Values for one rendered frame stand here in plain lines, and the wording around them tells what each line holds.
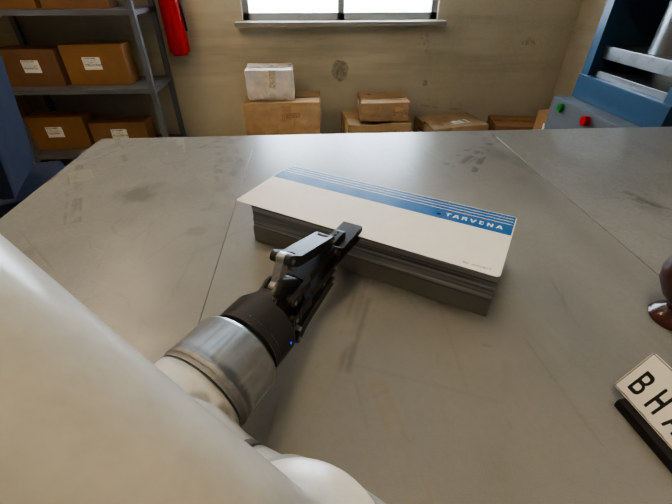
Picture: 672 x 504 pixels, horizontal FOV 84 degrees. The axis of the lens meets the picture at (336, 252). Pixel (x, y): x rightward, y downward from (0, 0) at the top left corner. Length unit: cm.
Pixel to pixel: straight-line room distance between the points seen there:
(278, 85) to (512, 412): 285
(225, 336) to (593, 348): 45
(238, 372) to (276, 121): 284
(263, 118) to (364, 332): 270
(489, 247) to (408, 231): 11
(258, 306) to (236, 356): 6
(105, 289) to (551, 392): 62
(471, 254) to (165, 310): 42
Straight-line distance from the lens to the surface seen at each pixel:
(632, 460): 51
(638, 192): 106
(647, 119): 227
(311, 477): 22
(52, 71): 355
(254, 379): 34
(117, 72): 338
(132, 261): 71
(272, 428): 44
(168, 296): 61
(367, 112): 313
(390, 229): 53
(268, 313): 36
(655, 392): 52
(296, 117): 308
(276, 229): 64
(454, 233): 54
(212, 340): 33
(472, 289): 54
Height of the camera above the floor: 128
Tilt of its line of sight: 36 degrees down
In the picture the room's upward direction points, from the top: straight up
